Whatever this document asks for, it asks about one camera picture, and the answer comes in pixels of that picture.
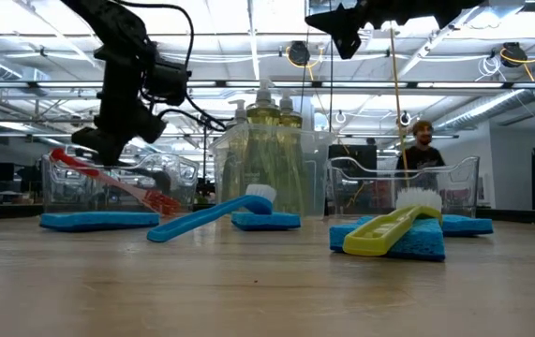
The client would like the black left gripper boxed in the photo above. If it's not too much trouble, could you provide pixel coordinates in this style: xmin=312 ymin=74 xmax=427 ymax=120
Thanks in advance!
xmin=70 ymin=60 xmax=168 ymax=168

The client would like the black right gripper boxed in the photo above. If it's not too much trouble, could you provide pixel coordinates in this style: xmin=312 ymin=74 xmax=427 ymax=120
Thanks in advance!
xmin=305 ymin=0 xmax=483 ymax=61

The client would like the red dish brush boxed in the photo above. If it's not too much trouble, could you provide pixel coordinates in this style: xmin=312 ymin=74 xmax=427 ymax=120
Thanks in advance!
xmin=49 ymin=147 xmax=182 ymax=217

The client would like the blue cellulose sponge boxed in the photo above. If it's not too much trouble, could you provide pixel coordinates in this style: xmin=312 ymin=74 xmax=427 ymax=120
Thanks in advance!
xmin=328 ymin=214 xmax=447 ymax=262
xmin=230 ymin=211 xmax=302 ymax=232
xmin=38 ymin=211 xmax=161 ymax=233
xmin=440 ymin=213 xmax=495 ymax=237

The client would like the blue dish brush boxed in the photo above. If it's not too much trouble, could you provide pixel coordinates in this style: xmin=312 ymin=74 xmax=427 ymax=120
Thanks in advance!
xmin=146 ymin=183 xmax=277 ymax=244

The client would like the lime green dish brush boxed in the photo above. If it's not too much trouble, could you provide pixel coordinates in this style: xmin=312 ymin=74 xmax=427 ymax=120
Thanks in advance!
xmin=342 ymin=187 xmax=445 ymax=257

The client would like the low clear plastic bin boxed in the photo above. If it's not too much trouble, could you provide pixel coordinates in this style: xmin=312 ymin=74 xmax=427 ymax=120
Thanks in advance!
xmin=328 ymin=155 xmax=481 ymax=220
xmin=40 ymin=153 xmax=200 ymax=214

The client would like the person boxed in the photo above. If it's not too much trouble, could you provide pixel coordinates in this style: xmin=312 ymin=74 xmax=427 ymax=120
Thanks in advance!
xmin=394 ymin=120 xmax=447 ymax=193

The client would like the tall clear plastic bin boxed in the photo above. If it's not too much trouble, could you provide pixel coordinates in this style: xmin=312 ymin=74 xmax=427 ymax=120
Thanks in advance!
xmin=209 ymin=122 xmax=337 ymax=220

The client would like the black ceiling cable reel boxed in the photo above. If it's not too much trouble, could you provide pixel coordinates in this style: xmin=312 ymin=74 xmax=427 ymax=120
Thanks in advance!
xmin=287 ymin=39 xmax=313 ymax=67
xmin=499 ymin=40 xmax=529 ymax=69

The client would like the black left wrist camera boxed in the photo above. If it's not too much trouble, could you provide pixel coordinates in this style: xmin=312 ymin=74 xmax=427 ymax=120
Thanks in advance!
xmin=146 ymin=60 xmax=192 ymax=107

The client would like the yellow hanging cable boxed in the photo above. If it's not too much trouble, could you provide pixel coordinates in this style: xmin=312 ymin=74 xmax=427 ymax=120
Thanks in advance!
xmin=388 ymin=22 xmax=411 ymax=188

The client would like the black left wrist camera cable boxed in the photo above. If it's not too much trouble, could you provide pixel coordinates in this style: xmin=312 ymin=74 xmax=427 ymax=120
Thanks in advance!
xmin=116 ymin=0 xmax=227 ymax=132

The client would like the white wall-mounted box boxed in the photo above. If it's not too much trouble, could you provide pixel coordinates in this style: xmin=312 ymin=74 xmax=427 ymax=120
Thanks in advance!
xmin=477 ymin=172 xmax=489 ymax=204

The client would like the black aluminium table frame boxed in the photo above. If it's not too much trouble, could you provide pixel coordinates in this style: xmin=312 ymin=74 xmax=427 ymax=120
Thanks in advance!
xmin=0 ymin=201 xmax=535 ymax=222

